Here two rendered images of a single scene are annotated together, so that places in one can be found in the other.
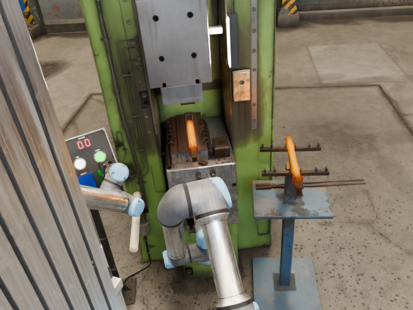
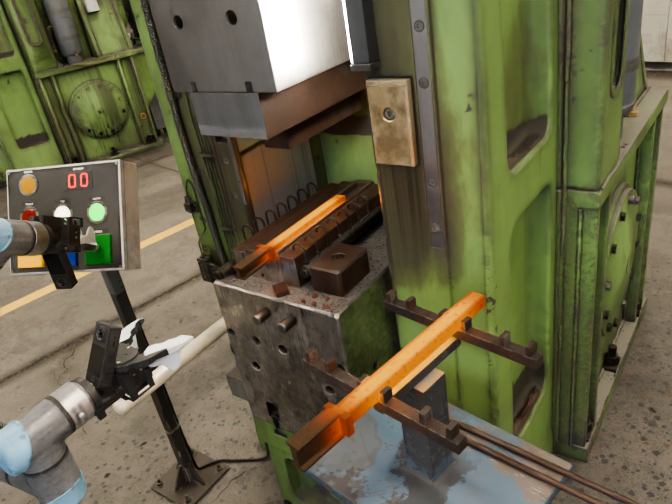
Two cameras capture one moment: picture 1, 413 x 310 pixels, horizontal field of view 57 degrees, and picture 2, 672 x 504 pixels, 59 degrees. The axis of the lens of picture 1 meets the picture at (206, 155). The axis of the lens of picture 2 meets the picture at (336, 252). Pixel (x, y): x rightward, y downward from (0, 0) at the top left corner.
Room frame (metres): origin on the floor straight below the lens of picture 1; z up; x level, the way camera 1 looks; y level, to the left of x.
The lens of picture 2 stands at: (0.91, -0.87, 1.61)
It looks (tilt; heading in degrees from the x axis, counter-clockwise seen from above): 28 degrees down; 43
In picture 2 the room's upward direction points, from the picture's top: 10 degrees counter-clockwise
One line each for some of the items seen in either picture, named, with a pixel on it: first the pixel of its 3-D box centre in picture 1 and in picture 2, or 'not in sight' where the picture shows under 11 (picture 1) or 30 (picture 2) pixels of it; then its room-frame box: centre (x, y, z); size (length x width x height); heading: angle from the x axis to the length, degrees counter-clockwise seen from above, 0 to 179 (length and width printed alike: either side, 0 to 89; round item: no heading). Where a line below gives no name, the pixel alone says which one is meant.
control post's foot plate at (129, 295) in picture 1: (118, 288); (187, 469); (1.59, 0.65, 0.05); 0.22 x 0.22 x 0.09; 3
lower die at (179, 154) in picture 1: (187, 135); (316, 225); (1.91, 0.10, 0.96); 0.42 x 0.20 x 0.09; 3
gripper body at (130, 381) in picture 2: not in sight; (113, 379); (1.25, 0.04, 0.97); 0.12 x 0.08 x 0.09; 3
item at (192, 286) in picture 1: (203, 276); not in sight; (1.65, 0.09, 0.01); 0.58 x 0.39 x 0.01; 93
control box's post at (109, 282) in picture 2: (102, 234); (144, 360); (1.59, 0.64, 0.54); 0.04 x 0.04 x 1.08; 3
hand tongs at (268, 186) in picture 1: (310, 184); (517, 457); (1.62, -0.56, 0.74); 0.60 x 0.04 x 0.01; 86
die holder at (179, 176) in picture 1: (200, 170); (350, 311); (1.92, 0.05, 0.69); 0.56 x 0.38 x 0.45; 3
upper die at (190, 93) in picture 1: (180, 77); (289, 87); (1.91, 0.10, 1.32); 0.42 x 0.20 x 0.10; 3
